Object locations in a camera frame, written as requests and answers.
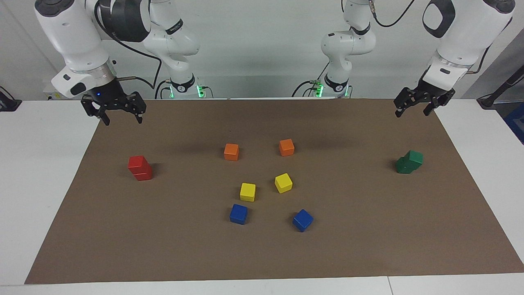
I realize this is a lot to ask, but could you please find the red wooden cube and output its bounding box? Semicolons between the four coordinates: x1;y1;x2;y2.
133;163;153;182
128;155;149;175

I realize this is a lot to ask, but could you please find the green wooden cube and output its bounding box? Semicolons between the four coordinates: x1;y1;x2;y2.
403;150;424;169
395;158;416;175

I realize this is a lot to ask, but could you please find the black stand with foot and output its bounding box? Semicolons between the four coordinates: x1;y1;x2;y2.
477;66;524;109

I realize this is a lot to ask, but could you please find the blue crate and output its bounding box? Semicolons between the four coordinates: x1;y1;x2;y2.
504;102;524;144

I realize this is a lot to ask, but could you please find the brown table mat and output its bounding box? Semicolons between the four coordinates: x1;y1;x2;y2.
25;98;524;285

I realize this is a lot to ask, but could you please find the yellow wooden cube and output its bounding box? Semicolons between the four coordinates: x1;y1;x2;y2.
239;183;256;202
274;173;293;194

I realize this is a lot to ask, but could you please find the blue wooden cube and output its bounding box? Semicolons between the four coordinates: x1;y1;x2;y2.
229;204;248;225
292;209;314;233

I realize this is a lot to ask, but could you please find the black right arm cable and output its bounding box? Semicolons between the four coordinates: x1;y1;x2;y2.
94;0;163;90

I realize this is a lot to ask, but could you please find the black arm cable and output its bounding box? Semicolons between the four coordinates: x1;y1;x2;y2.
368;0;492;75
94;0;163;90

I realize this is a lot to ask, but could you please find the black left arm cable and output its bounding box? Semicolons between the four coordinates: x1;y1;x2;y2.
368;0;492;75

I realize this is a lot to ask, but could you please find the black base cable bundle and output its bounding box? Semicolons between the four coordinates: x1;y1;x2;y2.
292;61;330;98

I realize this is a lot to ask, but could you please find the black clamp mount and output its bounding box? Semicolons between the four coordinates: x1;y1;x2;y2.
0;86;22;112

